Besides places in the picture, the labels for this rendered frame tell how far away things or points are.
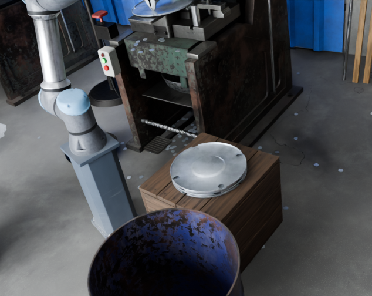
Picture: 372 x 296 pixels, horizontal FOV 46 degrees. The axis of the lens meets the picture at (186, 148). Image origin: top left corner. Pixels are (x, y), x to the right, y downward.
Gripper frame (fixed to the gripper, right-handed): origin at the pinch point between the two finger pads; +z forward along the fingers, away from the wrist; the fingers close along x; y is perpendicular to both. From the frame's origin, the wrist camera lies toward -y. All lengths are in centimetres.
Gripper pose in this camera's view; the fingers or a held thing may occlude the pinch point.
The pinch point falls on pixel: (151, 7)
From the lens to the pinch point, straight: 205.1
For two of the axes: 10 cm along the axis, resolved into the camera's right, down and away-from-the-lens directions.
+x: -7.9, -2.5, 5.6
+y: 5.9, -5.5, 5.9
